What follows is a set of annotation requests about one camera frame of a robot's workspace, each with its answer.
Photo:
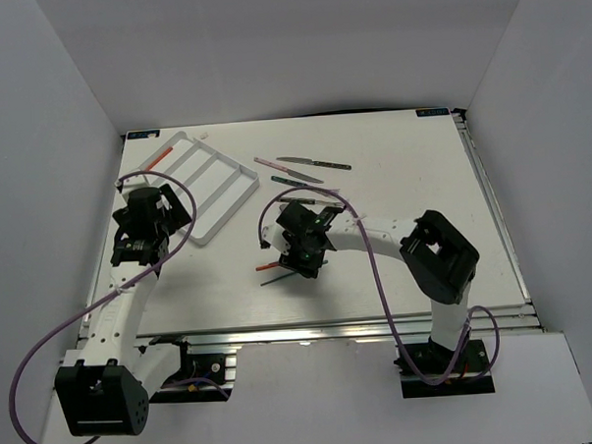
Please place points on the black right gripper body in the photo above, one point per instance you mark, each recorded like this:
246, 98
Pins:
300, 257

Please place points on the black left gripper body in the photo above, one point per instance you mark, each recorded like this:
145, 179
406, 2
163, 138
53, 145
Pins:
175, 216

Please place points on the orange chopstick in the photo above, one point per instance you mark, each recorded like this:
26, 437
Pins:
266, 266

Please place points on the green chopstick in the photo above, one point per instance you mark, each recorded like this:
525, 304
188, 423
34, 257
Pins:
277, 279

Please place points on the green handled fork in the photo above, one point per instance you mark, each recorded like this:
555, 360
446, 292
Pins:
297, 184

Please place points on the red chopstick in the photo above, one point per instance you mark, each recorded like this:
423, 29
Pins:
156, 158

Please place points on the dark handled fork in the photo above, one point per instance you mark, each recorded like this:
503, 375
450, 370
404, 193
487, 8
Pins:
305, 201

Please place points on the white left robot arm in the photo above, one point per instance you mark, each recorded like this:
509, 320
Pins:
107, 390

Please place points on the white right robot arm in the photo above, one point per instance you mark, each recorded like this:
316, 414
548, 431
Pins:
441, 261

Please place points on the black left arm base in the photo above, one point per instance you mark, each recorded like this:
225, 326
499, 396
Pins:
200, 377

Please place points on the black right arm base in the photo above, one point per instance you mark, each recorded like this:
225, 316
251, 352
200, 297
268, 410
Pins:
470, 374

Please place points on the white compartment tray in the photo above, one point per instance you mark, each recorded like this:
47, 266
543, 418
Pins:
219, 184

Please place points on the blue label sticker left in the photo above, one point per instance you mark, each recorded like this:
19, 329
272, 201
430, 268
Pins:
143, 134

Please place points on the blue label sticker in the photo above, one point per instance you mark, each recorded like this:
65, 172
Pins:
432, 112
143, 134

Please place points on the blue label sticker right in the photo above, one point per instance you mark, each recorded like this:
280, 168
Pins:
432, 112

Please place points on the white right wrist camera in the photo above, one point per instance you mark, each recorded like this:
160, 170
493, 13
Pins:
272, 237

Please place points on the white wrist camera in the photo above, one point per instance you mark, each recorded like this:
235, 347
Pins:
130, 183
272, 237

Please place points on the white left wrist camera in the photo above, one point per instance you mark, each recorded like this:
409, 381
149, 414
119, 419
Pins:
130, 183

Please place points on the pink handled knife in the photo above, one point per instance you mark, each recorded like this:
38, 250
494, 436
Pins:
288, 171

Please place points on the dark handled knife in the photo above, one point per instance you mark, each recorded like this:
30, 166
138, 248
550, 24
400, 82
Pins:
307, 161

